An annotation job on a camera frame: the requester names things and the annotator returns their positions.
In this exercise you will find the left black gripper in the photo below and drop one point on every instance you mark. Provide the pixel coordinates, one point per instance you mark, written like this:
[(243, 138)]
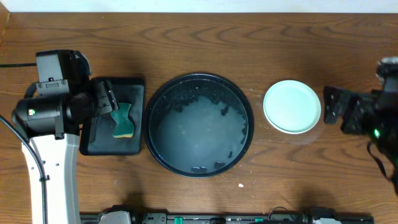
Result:
[(104, 99)]

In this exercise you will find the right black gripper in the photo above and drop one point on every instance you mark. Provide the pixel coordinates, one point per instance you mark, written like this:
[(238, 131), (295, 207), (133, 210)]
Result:
[(355, 104)]

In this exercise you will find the green yellow sponge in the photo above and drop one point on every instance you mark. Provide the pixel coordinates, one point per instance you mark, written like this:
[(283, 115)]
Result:
[(124, 126)]

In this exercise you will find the light blue plate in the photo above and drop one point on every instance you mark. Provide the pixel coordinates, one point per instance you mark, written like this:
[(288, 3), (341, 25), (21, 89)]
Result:
[(291, 107)]

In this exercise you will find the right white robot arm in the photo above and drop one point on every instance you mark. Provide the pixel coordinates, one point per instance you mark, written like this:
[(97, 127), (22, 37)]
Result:
[(383, 147)]

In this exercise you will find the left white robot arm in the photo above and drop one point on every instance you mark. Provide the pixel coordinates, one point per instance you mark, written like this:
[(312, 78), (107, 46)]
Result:
[(48, 120)]

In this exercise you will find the black rectangular tray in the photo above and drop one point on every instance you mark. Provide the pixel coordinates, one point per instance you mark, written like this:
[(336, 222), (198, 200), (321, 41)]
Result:
[(97, 134)]

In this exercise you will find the black round tray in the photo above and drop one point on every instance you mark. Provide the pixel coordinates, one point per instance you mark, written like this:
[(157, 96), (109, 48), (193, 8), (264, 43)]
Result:
[(198, 125)]

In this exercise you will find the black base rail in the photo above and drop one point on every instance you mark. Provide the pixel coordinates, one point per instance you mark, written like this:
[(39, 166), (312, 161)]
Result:
[(278, 215)]

